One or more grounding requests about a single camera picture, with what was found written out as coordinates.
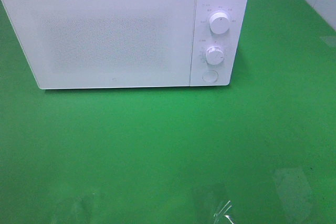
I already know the round white door button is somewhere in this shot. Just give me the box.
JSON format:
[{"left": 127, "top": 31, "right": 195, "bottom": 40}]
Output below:
[{"left": 202, "top": 70, "right": 218, "bottom": 83}]

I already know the white microwave door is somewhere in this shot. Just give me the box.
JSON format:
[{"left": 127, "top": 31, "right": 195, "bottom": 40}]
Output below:
[{"left": 2, "top": 0, "right": 195, "bottom": 89}]

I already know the white microwave knob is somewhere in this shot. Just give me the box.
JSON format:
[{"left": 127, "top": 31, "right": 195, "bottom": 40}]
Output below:
[
  {"left": 205, "top": 46, "right": 225, "bottom": 66},
  {"left": 209, "top": 10, "right": 230, "bottom": 35}
]

